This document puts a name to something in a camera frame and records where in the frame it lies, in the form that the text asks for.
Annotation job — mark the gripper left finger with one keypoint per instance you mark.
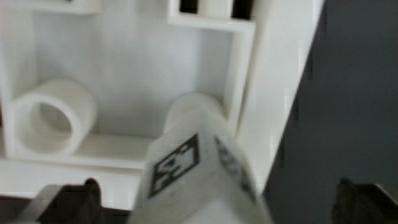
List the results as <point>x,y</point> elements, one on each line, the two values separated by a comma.
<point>68,205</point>

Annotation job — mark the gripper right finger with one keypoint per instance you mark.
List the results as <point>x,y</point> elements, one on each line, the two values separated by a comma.
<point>365,205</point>

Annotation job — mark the white short leg block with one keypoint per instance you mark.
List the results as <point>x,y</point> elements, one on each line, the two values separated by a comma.
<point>198,184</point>

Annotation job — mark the white chair seat block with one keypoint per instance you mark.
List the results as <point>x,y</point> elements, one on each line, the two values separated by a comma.
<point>107,62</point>

